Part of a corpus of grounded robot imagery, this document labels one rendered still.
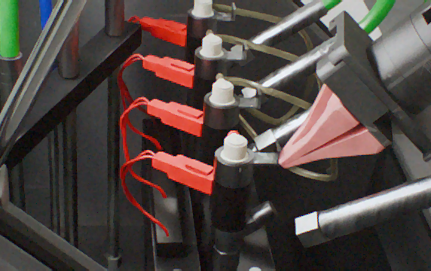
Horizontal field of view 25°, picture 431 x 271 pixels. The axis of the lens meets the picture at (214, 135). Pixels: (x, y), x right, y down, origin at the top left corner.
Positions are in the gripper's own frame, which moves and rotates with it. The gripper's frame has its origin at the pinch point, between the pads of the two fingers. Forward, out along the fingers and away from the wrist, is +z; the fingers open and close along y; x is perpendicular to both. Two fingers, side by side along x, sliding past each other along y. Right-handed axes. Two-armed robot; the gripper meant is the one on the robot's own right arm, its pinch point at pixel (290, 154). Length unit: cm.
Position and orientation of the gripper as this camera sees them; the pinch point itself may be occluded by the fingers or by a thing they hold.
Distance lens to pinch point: 69.8
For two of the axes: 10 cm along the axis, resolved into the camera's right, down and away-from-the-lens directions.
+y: -6.9, -6.6, -2.9
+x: -1.1, 5.0, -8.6
